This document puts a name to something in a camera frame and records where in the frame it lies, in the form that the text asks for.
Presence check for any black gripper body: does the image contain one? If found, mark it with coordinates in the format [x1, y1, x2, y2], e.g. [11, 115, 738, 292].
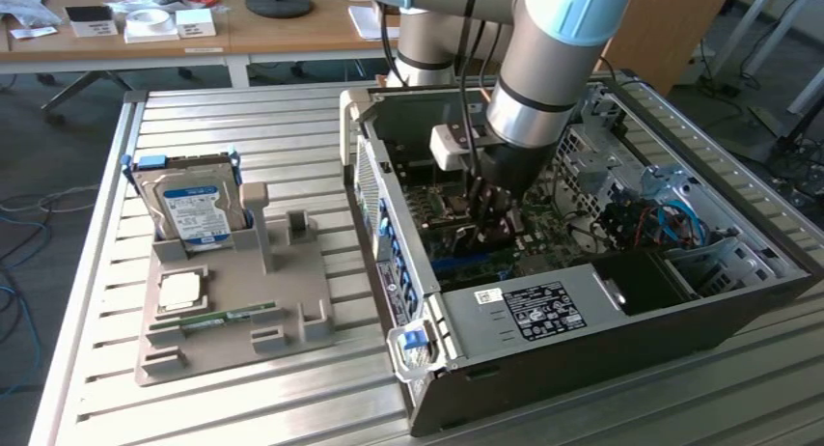
[479, 136, 559, 201]

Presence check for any CPU socket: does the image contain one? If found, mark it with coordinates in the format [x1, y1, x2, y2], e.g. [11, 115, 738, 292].
[427, 184, 481, 228]

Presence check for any green motherboard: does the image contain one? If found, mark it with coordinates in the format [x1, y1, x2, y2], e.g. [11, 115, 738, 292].
[397, 168, 597, 293]

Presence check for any long PCIe expansion slot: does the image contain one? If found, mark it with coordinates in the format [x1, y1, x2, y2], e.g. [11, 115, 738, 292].
[429, 253, 495, 273]

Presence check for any perforated metal disk bay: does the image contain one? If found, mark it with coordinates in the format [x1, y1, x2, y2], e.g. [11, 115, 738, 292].
[550, 78, 706, 225]

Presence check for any grey power supply unit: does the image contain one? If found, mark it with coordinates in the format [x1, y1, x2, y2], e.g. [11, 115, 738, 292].
[438, 264, 635, 361]

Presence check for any blue case latch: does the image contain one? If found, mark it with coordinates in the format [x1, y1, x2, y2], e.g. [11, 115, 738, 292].
[395, 329, 430, 354]

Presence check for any black open PC case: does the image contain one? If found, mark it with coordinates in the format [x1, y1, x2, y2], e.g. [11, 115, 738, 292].
[338, 69, 819, 438]

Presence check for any white paper stack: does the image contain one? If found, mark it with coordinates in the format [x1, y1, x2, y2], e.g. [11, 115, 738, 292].
[347, 4, 401, 42]

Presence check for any silver disk bay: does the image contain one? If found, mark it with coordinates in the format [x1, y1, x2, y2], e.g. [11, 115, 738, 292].
[661, 231, 783, 300]

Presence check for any wooden cabinet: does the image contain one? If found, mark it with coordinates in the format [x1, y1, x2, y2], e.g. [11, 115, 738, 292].
[601, 0, 738, 95]

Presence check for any grey printed parts rack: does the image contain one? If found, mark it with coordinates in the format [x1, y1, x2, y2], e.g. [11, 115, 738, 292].
[131, 181, 341, 388]

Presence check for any hard disk in blue caddy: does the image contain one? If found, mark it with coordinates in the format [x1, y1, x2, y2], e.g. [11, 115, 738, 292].
[119, 145, 249, 254]

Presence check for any wooden desk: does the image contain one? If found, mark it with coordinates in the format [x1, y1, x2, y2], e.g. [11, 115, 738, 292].
[0, 0, 583, 124]

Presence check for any green RAM stick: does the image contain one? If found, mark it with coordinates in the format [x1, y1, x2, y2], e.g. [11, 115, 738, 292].
[153, 299, 278, 329]

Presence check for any silver CPU chip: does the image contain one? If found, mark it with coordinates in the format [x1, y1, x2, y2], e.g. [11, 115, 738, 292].
[158, 273, 206, 312]

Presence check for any black round lamp base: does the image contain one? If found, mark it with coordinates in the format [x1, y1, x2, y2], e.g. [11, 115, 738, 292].
[243, 0, 315, 19]

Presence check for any small white box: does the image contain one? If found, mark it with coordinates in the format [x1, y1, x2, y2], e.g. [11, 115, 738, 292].
[173, 7, 215, 40]

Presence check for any flat white box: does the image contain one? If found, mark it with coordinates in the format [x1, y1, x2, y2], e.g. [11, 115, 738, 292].
[122, 23, 181, 44]

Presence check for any white tape roll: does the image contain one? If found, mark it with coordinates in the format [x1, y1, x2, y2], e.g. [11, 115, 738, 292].
[126, 9, 175, 35]

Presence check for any crumpled clear plastic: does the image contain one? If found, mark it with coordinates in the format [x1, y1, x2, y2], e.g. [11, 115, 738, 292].
[105, 0, 187, 14]

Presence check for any white box with black top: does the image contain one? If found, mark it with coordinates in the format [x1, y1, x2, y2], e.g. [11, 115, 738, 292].
[62, 5, 118, 39]

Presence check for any white paper slip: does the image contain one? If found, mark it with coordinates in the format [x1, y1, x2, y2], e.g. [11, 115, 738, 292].
[9, 25, 58, 40]

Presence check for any clear plastic bag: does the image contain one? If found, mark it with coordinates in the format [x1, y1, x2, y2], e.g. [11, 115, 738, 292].
[0, 0, 63, 30]

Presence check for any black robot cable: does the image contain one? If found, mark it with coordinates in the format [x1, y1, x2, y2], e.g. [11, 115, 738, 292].
[377, 9, 506, 180]

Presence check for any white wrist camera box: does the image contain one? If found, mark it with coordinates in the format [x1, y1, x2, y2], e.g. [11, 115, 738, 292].
[429, 124, 501, 171]

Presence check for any red wire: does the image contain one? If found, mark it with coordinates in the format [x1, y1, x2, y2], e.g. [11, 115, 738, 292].
[633, 207, 699, 249]

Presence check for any blue wire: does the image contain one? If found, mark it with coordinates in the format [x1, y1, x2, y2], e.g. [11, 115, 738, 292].
[655, 199, 709, 247]

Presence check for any white table frame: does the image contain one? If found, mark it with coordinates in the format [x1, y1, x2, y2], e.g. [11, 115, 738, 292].
[710, 0, 824, 117]

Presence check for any white floor cable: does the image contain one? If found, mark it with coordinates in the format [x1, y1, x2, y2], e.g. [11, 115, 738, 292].
[0, 184, 98, 216]

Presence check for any blue floor cable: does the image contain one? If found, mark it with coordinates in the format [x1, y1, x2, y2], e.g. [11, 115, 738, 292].
[0, 213, 47, 399]

